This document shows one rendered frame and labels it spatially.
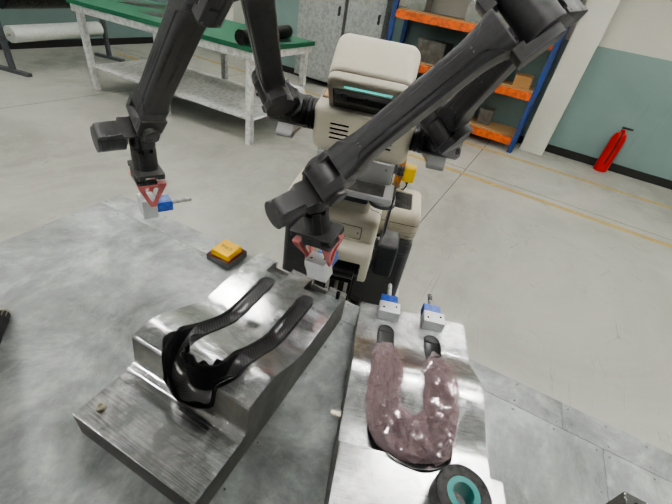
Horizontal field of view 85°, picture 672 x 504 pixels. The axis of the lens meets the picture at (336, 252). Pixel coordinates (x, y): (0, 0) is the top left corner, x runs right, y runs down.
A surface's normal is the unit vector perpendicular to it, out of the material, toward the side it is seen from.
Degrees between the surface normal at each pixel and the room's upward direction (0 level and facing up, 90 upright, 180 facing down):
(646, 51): 90
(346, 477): 0
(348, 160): 71
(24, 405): 0
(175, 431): 0
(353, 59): 42
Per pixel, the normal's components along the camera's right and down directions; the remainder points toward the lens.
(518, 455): 0.15, -0.79
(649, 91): -0.50, 0.46
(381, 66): -0.03, -0.21
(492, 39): -0.39, 0.18
